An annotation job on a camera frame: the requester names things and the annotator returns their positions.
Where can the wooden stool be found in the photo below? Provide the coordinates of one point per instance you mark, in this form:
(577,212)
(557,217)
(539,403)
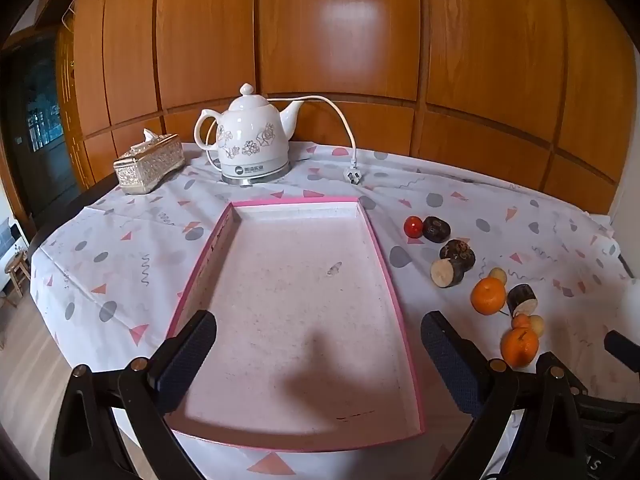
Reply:
(17,270)

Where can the white patterned tablecloth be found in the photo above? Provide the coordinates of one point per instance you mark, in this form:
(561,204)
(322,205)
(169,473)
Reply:
(125,260)

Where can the pink shallow box tray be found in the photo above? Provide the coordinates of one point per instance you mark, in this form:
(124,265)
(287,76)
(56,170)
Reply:
(300,300)

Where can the tiny orange kumquat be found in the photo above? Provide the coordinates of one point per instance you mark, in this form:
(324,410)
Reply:
(521,321)

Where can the orange mandarin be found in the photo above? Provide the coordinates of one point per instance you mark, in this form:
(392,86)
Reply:
(520,349)

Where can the dark glass door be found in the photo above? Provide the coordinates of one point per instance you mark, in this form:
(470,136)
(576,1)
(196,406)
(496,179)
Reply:
(37,125)

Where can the chrome kettle base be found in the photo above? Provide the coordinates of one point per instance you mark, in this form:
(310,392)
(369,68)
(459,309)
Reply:
(255,180)

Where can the white floral ceramic kettle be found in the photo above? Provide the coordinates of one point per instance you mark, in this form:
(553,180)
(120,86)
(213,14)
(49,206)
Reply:
(250,135)

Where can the large dark sugarcane piece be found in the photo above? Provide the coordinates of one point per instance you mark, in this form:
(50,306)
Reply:
(457,252)

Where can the large orange with stem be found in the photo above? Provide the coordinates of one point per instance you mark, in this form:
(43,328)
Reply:
(488,296)

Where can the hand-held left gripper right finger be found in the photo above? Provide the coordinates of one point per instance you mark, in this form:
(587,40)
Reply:
(445,355)

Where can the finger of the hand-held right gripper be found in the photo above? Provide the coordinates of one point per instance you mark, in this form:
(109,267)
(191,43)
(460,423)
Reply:
(622,349)

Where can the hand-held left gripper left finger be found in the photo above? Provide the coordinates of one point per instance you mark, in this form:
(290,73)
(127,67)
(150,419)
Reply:
(187,345)

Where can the small yellow fruit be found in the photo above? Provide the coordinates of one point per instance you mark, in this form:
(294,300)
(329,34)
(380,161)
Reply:
(498,275)
(537,325)

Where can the red tomato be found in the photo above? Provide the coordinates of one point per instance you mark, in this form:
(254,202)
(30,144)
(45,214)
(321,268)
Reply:
(413,226)

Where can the silver embossed tissue box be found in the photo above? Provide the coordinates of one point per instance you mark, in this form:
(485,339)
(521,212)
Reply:
(150,165)

